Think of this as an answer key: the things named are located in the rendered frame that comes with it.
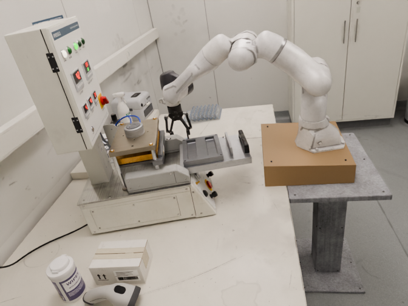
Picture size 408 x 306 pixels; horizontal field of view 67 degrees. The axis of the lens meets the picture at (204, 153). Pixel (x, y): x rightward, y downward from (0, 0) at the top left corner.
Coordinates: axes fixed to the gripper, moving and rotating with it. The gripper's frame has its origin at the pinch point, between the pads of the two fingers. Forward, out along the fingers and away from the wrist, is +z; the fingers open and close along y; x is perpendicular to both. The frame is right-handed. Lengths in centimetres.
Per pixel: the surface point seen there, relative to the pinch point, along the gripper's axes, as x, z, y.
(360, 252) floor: -30, 85, 97
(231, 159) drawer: -53, -12, 23
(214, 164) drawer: -54, -12, 16
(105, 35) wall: 86, -51, -47
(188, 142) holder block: -34.4, -14.0, 6.4
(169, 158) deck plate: -37.0, -8.5, -3.5
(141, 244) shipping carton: -79, 0, -14
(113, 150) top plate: -56, -27, -20
